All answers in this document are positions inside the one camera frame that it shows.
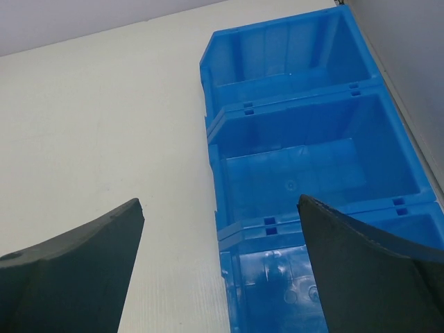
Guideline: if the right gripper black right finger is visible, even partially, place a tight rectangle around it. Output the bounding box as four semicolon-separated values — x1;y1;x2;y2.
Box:
298;195;443;332

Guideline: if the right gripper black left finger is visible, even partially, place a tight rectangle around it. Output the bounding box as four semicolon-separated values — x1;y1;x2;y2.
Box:
1;198;144;332

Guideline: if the blue near storage bin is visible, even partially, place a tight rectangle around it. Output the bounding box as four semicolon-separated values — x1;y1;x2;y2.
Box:
219;203;443;332

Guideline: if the blue storage bin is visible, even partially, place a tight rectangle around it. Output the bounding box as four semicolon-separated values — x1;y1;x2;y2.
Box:
207;86;436;237
219;203;443;332
200;6;382;121

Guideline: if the blue middle storage bin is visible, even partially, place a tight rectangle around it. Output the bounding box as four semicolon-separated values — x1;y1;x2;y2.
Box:
207;86;436;237

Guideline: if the blue far storage bin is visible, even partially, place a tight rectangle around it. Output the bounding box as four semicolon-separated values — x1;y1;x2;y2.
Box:
200;6;382;121

